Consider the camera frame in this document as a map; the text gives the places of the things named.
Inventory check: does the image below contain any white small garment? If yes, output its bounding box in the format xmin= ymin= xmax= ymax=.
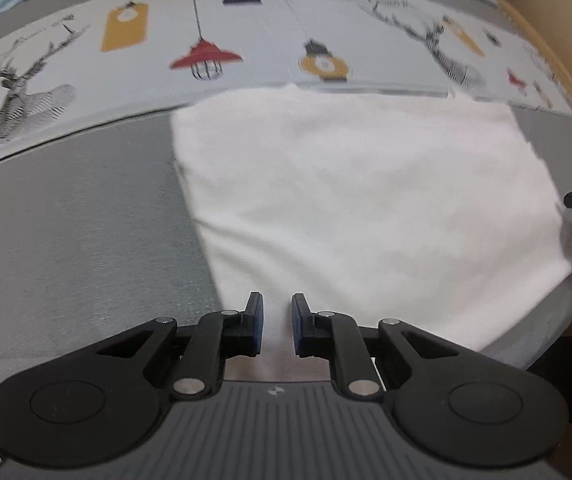
xmin=171 ymin=86 xmax=572 ymax=382

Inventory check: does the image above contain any grey patterned bed sheet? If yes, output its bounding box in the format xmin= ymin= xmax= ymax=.
xmin=0 ymin=0 xmax=572 ymax=382

